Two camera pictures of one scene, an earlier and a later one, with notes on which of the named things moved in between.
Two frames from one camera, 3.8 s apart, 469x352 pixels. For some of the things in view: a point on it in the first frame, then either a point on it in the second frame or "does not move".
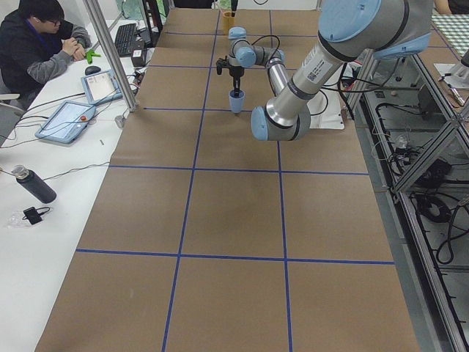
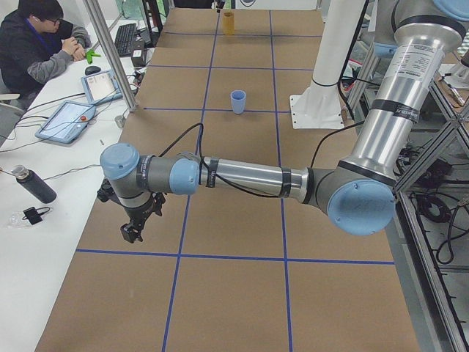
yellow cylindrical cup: (229, 21) does not move
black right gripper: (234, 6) to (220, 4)
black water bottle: (27, 180) does not move
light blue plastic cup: (237, 102) does not move
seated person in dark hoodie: (37, 45) does not move
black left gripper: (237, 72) to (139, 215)
